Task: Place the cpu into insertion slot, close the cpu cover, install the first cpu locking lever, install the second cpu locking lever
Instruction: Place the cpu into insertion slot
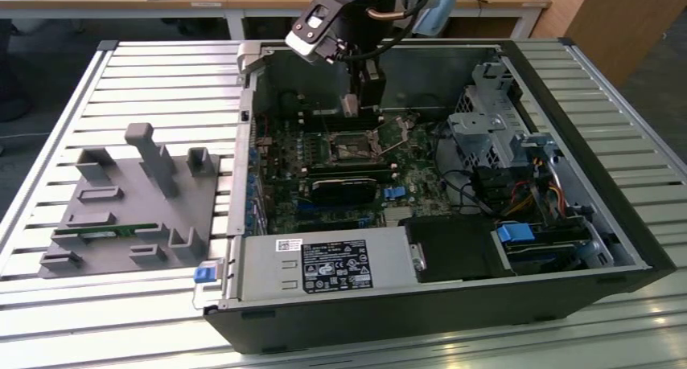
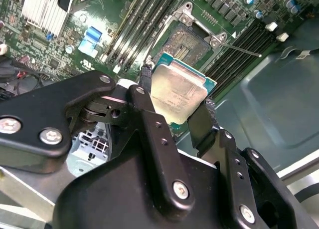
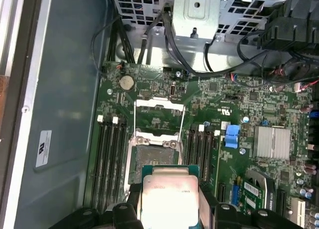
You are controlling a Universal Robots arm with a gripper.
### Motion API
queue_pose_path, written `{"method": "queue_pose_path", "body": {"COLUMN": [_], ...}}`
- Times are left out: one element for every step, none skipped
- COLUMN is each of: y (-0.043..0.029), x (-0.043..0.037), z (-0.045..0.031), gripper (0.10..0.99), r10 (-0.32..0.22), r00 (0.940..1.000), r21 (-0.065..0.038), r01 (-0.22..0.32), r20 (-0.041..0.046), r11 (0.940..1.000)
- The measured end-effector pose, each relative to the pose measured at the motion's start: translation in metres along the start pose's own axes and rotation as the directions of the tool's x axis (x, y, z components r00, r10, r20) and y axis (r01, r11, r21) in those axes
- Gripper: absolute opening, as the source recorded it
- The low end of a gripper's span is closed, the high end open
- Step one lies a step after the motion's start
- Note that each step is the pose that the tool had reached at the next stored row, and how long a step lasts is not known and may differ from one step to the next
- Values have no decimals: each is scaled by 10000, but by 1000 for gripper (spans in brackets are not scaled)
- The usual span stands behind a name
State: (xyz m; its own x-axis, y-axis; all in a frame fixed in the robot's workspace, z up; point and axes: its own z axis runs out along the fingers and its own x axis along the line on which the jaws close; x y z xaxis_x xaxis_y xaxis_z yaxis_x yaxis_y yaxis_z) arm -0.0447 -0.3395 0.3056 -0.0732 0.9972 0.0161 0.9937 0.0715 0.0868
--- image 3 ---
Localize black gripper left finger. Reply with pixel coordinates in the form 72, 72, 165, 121
48, 182, 143, 229

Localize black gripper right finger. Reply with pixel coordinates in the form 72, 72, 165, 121
198, 181, 299, 229

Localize silver CPU chip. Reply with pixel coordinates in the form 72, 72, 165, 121
140, 164, 200, 229

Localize wire locking lever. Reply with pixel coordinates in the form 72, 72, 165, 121
177, 105, 186, 141

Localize metal socket cover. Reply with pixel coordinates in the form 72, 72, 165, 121
133, 98, 186, 150

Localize short black expansion slot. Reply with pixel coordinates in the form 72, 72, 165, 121
218, 182, 227, 203

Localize long black expansion slot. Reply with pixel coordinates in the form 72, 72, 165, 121
277, 189, 288, 213

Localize white expansion slot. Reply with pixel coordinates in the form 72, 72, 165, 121
290, 198, 307, 228

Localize CPU socket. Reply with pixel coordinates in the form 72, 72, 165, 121
126, 135, 186, 187

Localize blue board connector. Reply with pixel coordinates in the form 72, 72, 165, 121
231, 180, 242, 207

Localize graphics card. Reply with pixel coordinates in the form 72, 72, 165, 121
239, 169, 277, 213

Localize blue plastic board clip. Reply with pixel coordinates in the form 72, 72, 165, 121
225, 125, 240, 148

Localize silver finned heatsink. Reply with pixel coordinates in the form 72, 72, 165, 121
253, 126, 291, 160

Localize white case label sticker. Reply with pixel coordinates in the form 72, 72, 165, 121
35, 130, 53, 168

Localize green motherboard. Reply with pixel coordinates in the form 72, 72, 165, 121
84, 60, 319, 229

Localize silver coin battery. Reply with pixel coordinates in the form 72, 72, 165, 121
118, 75, 136, 92

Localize black PC case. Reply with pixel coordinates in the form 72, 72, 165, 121
0, 0, 319, 229

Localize silver perforated drive cage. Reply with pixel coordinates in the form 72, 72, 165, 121
109, 0, 288, 40

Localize black plastic fan shroud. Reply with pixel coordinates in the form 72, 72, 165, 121
258, 0, 319, 52

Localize dark data cable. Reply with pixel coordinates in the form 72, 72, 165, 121
159, 8, 270, 77

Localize short black wire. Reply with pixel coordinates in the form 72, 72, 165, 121
203, 40, 216, 73

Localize thick black cable bundle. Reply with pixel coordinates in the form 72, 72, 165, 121
106, 14, 137, 65

